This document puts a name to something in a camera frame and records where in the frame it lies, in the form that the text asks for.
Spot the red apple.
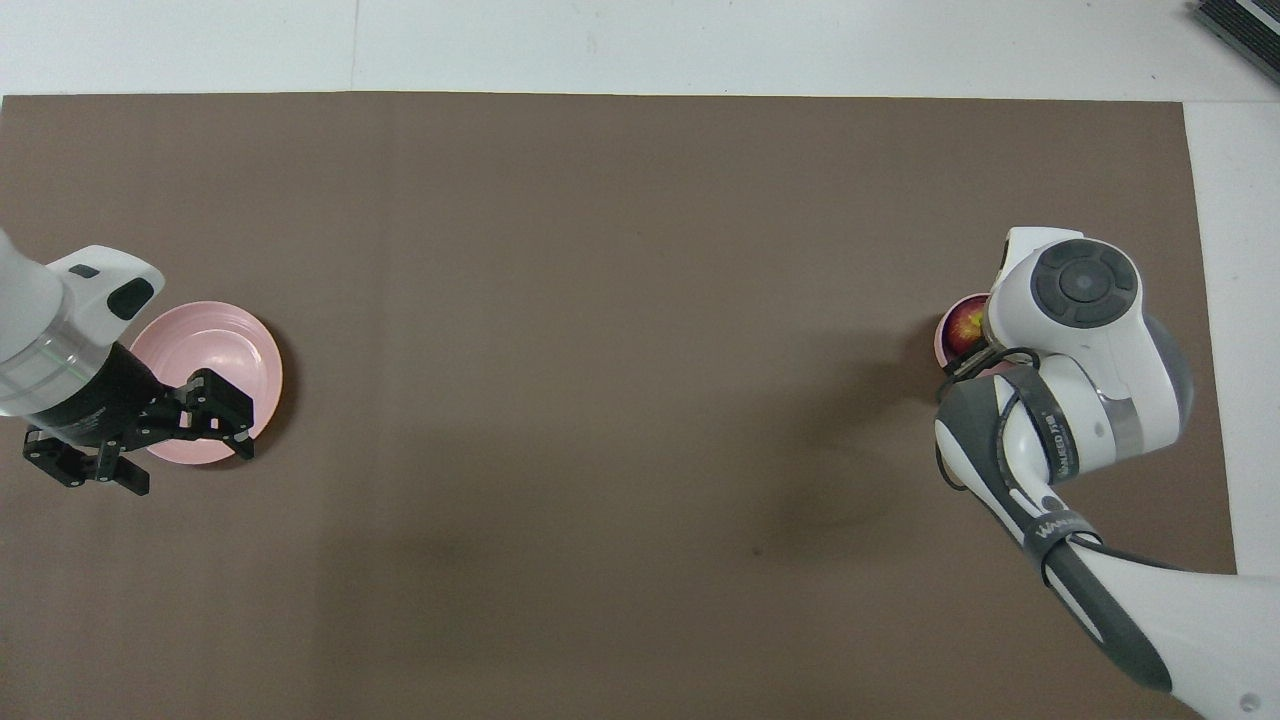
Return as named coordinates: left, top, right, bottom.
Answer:
left=945, top=305, right=991, bottom=358

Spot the pink plate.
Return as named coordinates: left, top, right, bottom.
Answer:
left=128, top=301, right=284, bottom=466

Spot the pink bowl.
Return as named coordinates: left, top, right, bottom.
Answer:
left=934, top=293, right=1001, bottom=379

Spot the brown paper table mat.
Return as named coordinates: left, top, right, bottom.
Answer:
left=0, top=92, right=1254, bottom=720

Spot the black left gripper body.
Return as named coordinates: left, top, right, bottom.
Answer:
left=22, top=343, right=201, bottom=488

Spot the grey ribbed metal device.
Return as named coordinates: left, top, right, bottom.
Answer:
left=1188, top=0, right=1280, bottom=86

